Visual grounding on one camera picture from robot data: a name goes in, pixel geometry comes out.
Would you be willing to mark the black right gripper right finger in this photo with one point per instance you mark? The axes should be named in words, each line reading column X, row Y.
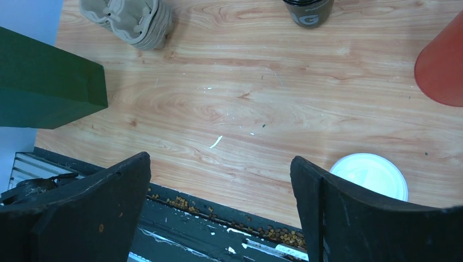
column 342, row 221

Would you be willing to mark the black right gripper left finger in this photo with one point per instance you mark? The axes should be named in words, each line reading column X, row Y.
column 67, row 218

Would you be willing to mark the white plastic lid stack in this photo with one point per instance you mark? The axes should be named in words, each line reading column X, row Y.
column 372, row 172

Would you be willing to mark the green paper bag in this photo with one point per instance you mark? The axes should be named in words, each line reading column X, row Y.
column 45, row 87

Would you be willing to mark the red straw holder cup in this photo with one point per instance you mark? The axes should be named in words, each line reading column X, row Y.
column 438, row 68

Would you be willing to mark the grey pulp cup carrier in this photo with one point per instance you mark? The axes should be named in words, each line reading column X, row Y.
column 143, row 24

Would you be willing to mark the black paper cup stack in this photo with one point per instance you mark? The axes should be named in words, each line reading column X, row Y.
column 309, row 13

